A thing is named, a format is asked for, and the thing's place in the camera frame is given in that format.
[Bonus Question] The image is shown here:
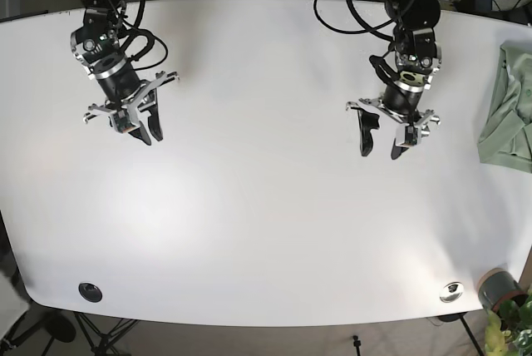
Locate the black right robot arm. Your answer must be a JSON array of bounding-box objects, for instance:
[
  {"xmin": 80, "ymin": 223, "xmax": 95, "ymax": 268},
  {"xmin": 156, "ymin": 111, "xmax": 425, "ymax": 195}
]
[{"xmin": 70, "ymin": 0, "xmax": 179, "ymax": 145}]

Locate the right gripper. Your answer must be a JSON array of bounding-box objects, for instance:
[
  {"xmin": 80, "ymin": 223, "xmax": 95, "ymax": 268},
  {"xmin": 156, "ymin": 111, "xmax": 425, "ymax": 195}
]
[{"xmin": 83, "ymin": 52, "xmax": 180, "ymax": 146}]

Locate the sage green T-shirt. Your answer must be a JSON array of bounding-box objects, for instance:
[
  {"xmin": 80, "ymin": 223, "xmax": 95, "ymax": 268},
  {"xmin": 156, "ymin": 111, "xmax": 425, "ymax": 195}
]
[{"xmin": 477, "ymin": 41, "xmax": 531, "ymax": 173}]

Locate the grey plant pot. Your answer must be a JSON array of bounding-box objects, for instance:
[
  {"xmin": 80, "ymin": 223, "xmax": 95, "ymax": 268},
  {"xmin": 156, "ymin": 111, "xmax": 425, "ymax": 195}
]
[{"xmin": 476, "ymin": 268, "xmax": 528, "ymax": 313}]

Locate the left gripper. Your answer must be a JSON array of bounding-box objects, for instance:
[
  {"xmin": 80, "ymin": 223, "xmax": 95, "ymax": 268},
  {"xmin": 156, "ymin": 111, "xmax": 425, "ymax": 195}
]
[{"xmin": 346, "ymin": 52, "xmax": 441, "ymax": 160}]

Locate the black table grommet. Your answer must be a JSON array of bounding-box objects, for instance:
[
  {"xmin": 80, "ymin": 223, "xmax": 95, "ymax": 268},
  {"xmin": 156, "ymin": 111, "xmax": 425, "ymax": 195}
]
[{"xmin": 78, "ymin": 282, "xmax": 103, "ymax": 303}]

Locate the green potted plant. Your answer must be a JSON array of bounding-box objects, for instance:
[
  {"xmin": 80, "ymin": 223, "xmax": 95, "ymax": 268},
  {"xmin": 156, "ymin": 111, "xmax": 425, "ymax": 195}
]
[{"xmin": 485, "ymin": 294, "xmax": 531, "ymax": 356}]

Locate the silver table grommet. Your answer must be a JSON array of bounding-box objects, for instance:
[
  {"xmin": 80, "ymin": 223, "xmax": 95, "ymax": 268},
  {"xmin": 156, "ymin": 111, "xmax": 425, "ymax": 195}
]
[{"xmin": 439, "ymin": 282, "xmax": 464, "ymax": 304}]

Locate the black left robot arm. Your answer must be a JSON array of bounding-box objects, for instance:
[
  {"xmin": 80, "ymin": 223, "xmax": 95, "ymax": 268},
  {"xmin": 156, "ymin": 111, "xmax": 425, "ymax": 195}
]
[{"xmin": 346, "ymin": 0, "xmax": 442, "ymax": 160}]

